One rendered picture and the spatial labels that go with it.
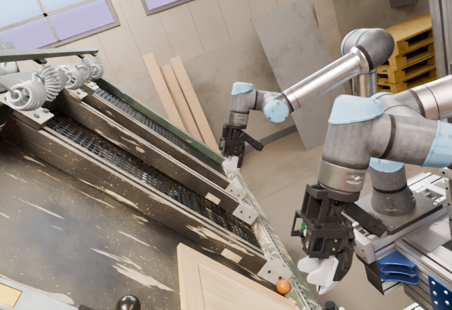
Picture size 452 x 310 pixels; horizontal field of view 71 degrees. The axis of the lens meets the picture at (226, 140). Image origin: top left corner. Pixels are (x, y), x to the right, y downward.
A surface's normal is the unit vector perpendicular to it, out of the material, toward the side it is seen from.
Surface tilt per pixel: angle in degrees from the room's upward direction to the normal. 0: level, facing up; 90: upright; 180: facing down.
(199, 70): 90
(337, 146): 65
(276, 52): 72
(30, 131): 90
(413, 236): 0
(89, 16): 90
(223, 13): 90
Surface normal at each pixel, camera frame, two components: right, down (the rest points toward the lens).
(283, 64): 0.16, -0.04
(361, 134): -0.11, 0.21
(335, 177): -0.52, 0.12
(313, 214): 0.25, 0.25
